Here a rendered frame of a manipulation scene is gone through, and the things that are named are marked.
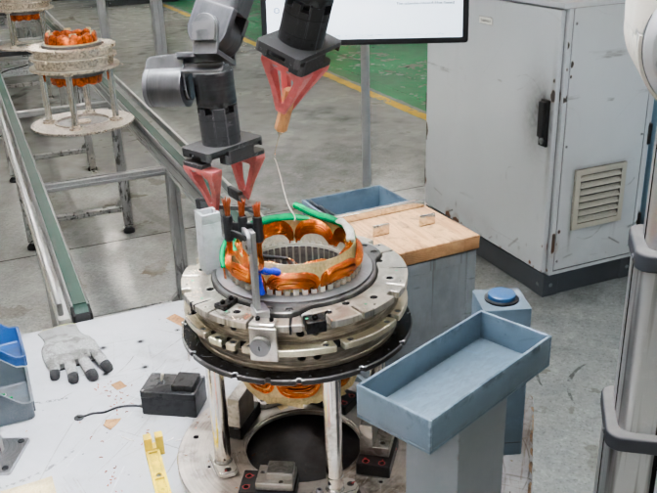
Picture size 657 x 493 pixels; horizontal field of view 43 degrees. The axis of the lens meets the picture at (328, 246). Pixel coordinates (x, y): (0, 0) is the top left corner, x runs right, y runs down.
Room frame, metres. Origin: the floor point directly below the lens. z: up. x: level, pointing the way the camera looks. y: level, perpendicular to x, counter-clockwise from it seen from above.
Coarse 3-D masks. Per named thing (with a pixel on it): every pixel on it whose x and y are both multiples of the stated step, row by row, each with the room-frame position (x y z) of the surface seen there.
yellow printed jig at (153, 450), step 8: (160, 432) 1.09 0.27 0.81; (144, 440) 1.07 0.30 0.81; (160, 440) 1.08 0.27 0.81; (152, 448) 1.07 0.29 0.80; (160, 448) 1.08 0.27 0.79; (152, 456) 1.06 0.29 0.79; (160, 456) 1.06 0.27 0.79; (152, 464) 1.04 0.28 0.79; (160, 464) 1.04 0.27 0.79; (152, 472) 1.02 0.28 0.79; (160, 472) 1.02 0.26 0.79; (160, 480) 1.00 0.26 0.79; (160, 488) 0.98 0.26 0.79; (168, 488) 0.98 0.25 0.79
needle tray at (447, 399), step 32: (480, 320) 0.98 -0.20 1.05; (416, 352) 0.89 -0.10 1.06; (448, 352) 0.93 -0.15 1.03; (480, 352) 0.94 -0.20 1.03; (512, 352) 0.94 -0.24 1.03; (544, 352) 0.90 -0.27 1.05; (384, 384) 0.84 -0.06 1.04; (416, 384) 0.87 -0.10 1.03; (448, 384) 0.87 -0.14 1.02; (480, 384) 0.80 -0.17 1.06; (512, 384) 0.85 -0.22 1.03; (384, 416) 0.78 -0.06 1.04; (416, 416) 0.75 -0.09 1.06; (448, 416) 0.76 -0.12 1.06; (480, 416) 0.80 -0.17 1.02; (416, 448) 0.84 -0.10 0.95; (448, 448) 0.81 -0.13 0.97; (480, 448) 0.83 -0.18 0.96; (416, 480) 0.84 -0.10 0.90; (448, 480) 0.81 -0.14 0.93; (480, 480) 0.83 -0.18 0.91
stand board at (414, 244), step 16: (416, 208) 1.38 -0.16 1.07; (352, 224) 1.32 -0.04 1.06; (368, 224) 1.31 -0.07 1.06; (400, 224) 1.31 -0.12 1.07; (416, 224) 1.31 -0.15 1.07; (432, 224) 1.30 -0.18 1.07; (448, 224) 1.30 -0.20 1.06; (384, 240) 1.24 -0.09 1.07; (400, 240) 1.24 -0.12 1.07; (416, 240) 1.24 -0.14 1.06; (432, 240) 1.23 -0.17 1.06; (448, 240) 1.23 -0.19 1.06; (464, 240) 1.24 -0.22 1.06; (416, 256) 1.20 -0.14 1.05; (432, 256) 1.21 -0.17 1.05
